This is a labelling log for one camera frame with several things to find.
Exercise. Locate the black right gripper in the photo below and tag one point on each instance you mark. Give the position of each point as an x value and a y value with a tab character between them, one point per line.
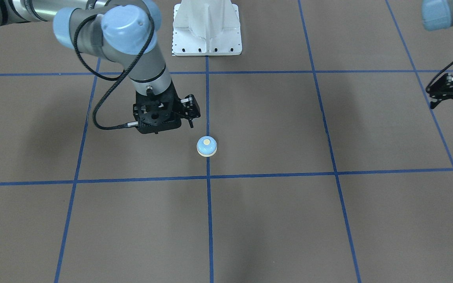
190	111

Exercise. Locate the blue cream call bell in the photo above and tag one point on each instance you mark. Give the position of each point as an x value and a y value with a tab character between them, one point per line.
206	146

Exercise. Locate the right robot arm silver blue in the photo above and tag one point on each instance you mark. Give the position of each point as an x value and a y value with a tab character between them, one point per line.
114	40

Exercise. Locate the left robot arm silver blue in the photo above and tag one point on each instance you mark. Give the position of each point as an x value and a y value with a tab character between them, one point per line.
438	15

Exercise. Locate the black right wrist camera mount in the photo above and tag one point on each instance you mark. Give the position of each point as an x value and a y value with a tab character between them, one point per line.
188	109

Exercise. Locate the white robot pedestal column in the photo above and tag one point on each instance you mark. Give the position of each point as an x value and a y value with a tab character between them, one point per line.
206	28

